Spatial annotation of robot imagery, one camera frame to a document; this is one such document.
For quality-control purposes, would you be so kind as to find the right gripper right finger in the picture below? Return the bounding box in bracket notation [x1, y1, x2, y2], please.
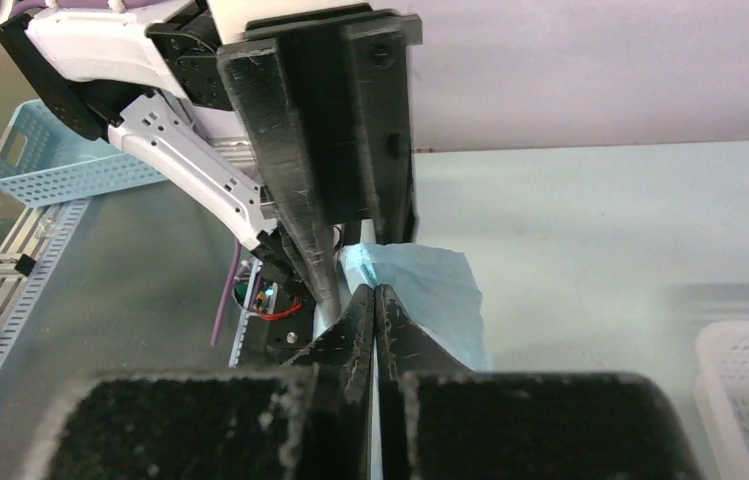
[375, 285, 701, 479]

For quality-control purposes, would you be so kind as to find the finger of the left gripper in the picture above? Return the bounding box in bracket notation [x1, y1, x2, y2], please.
[216, 36, 343, 322]
[343, 10, 423, 244]

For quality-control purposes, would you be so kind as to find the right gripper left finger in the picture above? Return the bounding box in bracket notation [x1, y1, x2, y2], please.
[19, 285, 375, 479]

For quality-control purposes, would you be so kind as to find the light blue plastic bag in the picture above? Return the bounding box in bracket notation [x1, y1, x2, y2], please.
[339, 243, 493, 371]

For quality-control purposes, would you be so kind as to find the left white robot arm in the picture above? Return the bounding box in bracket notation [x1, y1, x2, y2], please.
[0, 1, 422, 319]

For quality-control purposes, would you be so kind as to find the light blue perforated basket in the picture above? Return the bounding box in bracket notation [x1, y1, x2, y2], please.
[0, 99, 166, 208]

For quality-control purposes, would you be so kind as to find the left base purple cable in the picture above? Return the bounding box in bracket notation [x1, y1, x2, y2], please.
[209, 238, 244, 348]

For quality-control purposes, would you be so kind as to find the grey slotted cable duct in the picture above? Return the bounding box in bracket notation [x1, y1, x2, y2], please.
[0, 198, 94, 458]

